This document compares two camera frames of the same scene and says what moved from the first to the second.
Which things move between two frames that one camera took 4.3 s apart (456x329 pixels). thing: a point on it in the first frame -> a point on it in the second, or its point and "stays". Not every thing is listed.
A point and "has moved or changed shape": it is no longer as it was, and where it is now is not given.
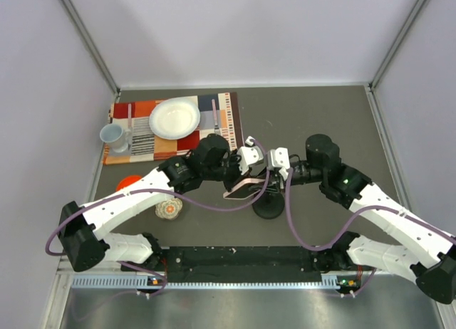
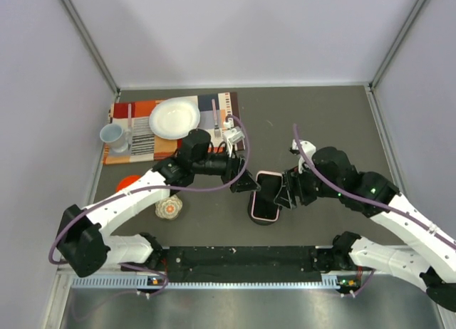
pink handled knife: [130, 119] stays
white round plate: [174, 118] stays
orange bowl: [127, 181] stays
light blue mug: [115, 137] stays
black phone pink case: [245, 189] has moved or changed shape
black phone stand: [268, 206] -> [260, 221]
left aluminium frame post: [87, 38] stays
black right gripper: [276, 181] -> [298, 180]
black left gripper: [238, 176] stays
